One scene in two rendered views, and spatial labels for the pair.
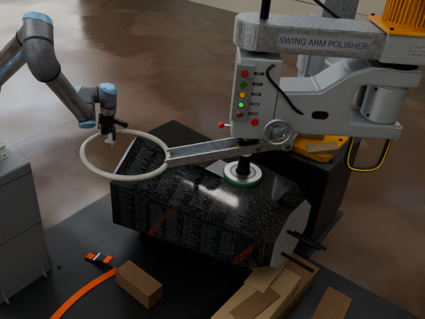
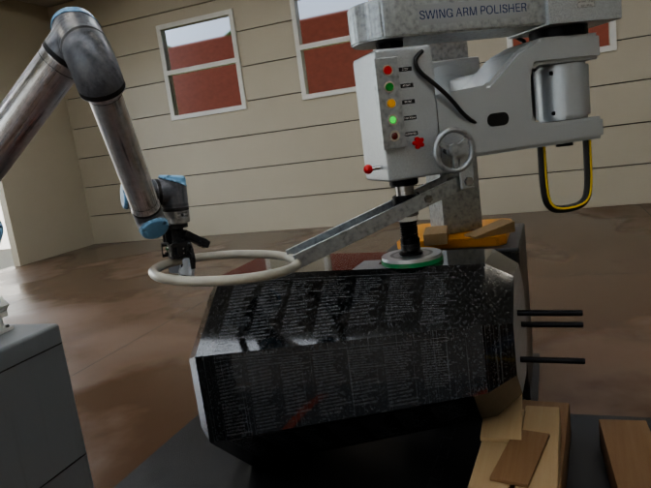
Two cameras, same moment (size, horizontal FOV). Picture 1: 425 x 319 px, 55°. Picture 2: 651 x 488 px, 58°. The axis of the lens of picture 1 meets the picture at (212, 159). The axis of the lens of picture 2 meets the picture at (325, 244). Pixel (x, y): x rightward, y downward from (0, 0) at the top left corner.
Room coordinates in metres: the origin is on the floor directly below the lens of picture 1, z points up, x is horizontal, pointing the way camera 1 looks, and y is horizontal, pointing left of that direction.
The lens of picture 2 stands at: (-0.01, 0.54, 1.29)
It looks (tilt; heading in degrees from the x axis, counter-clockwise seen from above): 10 degrees down; 348
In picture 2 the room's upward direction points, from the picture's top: 7 degrees counter-clockwise
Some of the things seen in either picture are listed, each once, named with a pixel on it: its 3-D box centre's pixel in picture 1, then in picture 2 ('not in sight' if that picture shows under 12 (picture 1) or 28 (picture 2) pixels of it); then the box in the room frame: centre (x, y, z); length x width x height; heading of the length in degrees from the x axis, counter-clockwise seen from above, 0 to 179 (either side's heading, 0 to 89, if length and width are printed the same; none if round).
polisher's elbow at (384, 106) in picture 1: (383, 99); (561, 92); (1.95, -0.83, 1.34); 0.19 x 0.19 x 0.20
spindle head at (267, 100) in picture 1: (269, 95); (418, 117); (1.92, -0.26, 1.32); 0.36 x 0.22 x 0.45; 93
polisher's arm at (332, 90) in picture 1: (330, 104); (500, 111); (1.92, -0.57, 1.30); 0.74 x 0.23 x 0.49; 93
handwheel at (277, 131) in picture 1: (276, 128); (449, 150); (1.80, -0.30, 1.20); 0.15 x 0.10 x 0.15; 93
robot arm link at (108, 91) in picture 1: (107, 95); (172, 192); (2.06, 0.60, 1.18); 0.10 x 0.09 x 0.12; 110
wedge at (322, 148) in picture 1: (322, 147); (488, 228); (2.34, -0.71, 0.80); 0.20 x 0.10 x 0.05; 93
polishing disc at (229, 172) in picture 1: (242, 172); (411, 255); (1.92, -0.18, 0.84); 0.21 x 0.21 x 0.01
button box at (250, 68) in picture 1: (241, 93); (388, 104); (1.80, -0.11, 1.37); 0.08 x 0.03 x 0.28; 93
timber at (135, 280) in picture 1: (138, 283); not in sight; (1.71, 0.39, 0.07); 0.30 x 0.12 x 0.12; 54
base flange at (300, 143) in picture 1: (308, 134); (456, 232); (2.57, -0.66, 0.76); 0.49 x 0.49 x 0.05; 56
